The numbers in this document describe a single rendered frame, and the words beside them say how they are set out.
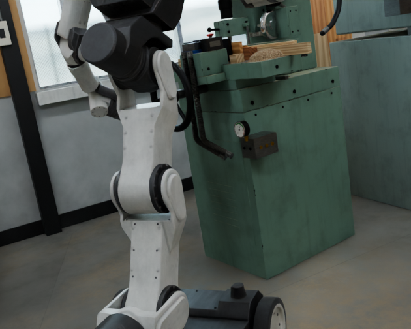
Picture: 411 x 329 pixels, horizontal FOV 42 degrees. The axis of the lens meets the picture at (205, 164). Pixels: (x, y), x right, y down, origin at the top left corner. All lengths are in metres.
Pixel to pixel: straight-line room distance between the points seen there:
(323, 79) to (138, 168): 1.14
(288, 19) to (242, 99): 0.41
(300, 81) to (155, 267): 1.10
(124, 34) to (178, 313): 0.77
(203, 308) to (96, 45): 0.87
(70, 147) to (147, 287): 1.99
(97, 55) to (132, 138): 0.27
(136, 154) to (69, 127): 1.91
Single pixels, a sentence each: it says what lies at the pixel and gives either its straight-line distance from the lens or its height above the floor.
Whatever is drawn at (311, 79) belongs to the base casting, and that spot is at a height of 0.77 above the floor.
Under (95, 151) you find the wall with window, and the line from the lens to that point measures 3.48.
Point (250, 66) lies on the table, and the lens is 2.01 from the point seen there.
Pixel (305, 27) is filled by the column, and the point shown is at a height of 0.98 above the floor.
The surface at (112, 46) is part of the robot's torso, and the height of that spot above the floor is 1.03.
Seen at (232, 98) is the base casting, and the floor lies 0.77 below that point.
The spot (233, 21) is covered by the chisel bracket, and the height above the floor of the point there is 1.06.
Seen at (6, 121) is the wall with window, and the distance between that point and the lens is 3.35.
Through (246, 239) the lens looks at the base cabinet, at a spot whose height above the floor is 0.16.
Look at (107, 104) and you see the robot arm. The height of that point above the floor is 0.83.
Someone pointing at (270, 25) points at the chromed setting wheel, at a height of 1.02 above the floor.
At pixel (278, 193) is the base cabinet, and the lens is 2.26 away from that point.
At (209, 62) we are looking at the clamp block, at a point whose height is 0.92.
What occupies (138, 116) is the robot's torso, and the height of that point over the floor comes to 0.83.
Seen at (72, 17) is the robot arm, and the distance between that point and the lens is 1.86.
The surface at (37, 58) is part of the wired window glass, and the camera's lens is 3.45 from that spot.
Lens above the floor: 1.02
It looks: 13 degrees down
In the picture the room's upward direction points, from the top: 9 degrees counter-clockwise
